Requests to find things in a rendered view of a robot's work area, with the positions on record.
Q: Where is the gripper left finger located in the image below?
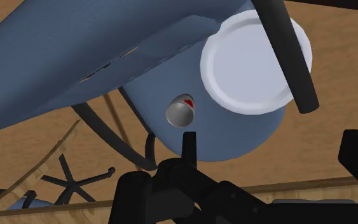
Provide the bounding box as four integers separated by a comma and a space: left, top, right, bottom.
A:
108, 131, 272, 224

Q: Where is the grey cup with red mark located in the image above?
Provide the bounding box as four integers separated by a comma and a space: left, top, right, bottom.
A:
165, 94, 196, 129

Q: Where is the black rod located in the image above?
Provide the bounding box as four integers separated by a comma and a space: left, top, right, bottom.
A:
251, 0, 320, 115

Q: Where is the white plate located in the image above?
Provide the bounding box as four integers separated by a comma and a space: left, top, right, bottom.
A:
199, 9, 313, 116

